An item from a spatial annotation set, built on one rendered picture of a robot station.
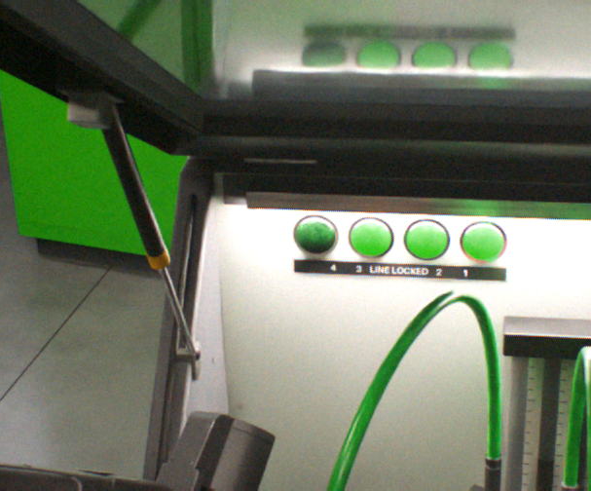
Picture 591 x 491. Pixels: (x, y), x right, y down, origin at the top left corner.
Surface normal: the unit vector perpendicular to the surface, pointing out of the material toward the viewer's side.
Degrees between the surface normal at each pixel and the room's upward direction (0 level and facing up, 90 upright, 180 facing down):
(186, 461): 45
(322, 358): 90
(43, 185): 90
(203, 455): 71
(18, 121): 90
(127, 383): 0
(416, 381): 90
